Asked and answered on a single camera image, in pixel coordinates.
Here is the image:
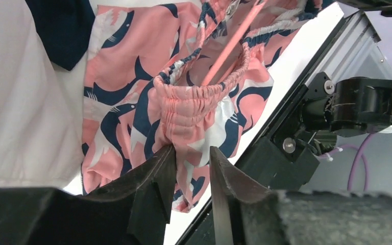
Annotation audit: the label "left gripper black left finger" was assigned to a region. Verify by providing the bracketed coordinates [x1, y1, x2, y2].
[0, 145, 176, 244]

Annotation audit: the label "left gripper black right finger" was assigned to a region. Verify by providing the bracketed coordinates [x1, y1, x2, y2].
[210, 146, 392, 244]

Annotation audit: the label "pink navy floral shorts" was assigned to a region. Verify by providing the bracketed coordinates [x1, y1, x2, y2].
[81, 1, 330, 212]

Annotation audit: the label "pink hanger of floral shorts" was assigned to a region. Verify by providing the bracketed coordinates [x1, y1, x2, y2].
[201, 1, 267, 86]

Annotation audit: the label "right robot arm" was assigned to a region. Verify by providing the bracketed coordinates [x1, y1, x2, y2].
[300, 72, 392, 137]

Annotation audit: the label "navy blue shorts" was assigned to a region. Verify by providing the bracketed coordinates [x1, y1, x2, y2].
[26, 0, 95, 71]

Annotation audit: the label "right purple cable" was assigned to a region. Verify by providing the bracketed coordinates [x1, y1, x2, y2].
[331, 133, 378, 193]

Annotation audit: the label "white drawstring shorts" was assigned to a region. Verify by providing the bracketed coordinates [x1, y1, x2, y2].
[0, 1, 83, 188]

